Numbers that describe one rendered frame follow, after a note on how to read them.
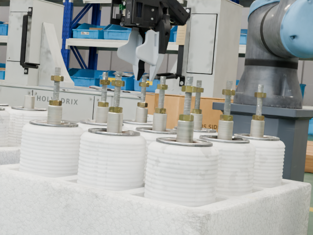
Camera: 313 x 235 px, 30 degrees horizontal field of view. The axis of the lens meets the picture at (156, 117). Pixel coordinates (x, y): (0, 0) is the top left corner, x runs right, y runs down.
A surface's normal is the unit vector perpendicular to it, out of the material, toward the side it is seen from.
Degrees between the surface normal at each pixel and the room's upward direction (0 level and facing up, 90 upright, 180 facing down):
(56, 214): 90
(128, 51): 95
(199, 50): 90
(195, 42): 90
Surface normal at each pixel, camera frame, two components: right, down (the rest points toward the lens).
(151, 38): 0.65, 0.00
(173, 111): -0.84, -0.04
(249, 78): -0.75, -0.33
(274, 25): -0.97, -0.03
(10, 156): 0.83, 0.10
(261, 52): -0.54, 0.00
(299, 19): 0.18, 0.19
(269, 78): -0.15, -0.26
